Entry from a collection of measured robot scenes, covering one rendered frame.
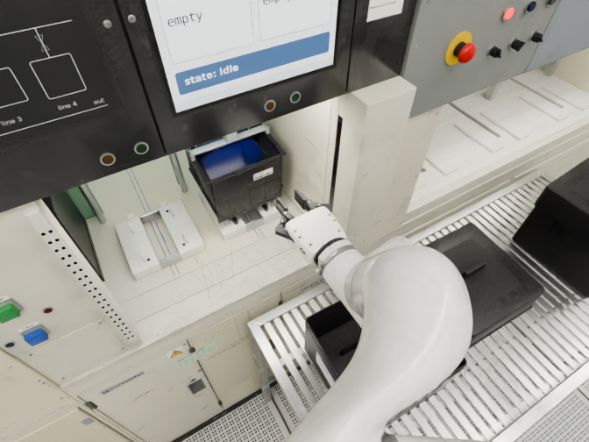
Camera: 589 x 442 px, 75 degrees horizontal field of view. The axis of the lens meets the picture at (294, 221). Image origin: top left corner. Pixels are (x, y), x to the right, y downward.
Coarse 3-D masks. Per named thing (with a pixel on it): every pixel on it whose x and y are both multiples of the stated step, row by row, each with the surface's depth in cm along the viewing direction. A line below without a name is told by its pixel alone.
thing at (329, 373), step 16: (336, 304) 97; (320, 320) 99; (336, 320) 105; (352, 320) 111; (320, 336) 108; (336, 336) 108; (352, 336) 108; (320, 352) 92; (336, 352) 105; (352, 352) 105; (320, 368) 99; (336, 368) 86; (400, 416) 93
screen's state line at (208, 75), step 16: (272, 48) 58; (288, 48) 60; (304, 48) 61; (320, 48) 63; (224, 64) 56; (240, 64) 57; (256, 64) 59; (272, 64) 60; (176, 80) 54; (192, 80) 55; (208, 80) 56; (224, 80) 58
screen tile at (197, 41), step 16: (160, 0) 46; (176, 0) 47; (192, 0) 48; (208, 0) 49; (224, 0) 50; (240, 0) 51; (160, 16) 47; (240, 16) 52; (176, 32) 50; (192, 32) 51; (208, 32) 52; (224, 32) 53; (240, 32) 54; (176, 48) 51; (192, 48) 52; (208, 48) 53; (224, 48) 54
